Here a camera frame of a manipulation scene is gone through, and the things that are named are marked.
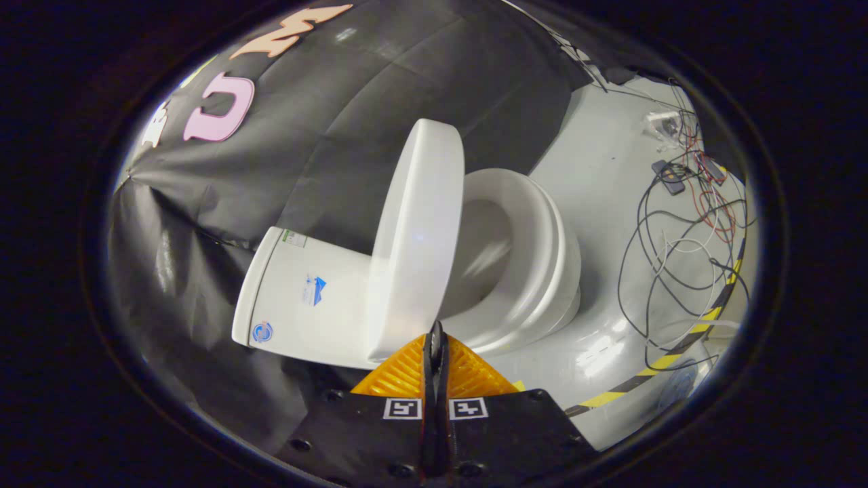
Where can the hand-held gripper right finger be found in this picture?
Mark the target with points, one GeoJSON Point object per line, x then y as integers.
{"type": "Point", "coordinates": [502, 434]}

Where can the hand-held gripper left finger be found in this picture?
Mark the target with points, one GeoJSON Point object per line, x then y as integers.
{"type": "Point", "coordinates": [380, 434]}

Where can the white toilet lid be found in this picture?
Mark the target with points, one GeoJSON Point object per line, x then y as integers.
{"type": "Point", "coordinates": [420, 230]}

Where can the white ceramic toilet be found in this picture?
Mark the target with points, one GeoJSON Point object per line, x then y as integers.
{"type": "Point", "coordinates": [291, 318]}

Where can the black yellow hazard tape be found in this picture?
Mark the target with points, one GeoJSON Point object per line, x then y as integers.
{"type": "Point", "coordinates": [668, 359]}

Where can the small black electronic box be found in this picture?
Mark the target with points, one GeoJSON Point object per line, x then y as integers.
{"type": "Point", "coordinates": [669, 177]}

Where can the black backdrop cloth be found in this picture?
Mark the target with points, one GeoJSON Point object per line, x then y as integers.
{"type": "Point", "coordinates": [352, 88]}

